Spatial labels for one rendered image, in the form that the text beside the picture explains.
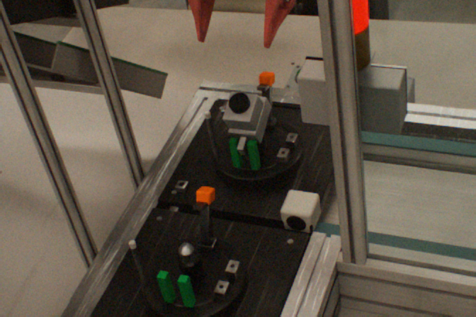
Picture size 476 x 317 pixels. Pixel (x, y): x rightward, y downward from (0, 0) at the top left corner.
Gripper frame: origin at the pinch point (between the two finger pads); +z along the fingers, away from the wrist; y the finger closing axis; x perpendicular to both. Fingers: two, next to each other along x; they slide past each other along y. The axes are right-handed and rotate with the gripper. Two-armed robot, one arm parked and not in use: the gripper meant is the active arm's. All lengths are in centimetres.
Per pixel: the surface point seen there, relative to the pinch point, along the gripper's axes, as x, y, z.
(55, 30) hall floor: 192, -162, -21
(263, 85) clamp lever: 13.0, 0.3, 5.0
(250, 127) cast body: 5.8, 1.9, 11.7
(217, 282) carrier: -4.7, 4.3, 32.2
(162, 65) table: 46, -34, 1
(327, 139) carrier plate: 19.6, 9.5, 11.8
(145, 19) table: 57, -46, -10
